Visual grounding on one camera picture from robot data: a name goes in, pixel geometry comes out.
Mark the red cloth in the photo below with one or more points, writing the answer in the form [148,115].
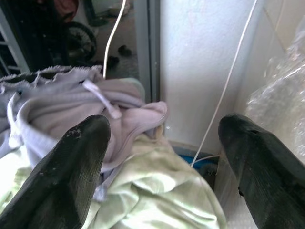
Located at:
[66,8]

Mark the black bicycle wheel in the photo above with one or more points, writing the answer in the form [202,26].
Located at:
[79,41]

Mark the grey metal door frame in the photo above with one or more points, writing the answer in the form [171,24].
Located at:
[147,47]

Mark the pale green garment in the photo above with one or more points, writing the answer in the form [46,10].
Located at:
[152,186]

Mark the clear plastic bag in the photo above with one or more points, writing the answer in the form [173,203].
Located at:
[281,95]

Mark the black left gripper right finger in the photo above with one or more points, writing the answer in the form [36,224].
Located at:
[262,171]

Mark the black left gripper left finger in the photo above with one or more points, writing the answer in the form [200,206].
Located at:
[64,171]

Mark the black shoe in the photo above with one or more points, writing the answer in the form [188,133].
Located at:
[112,60]
[125,50]

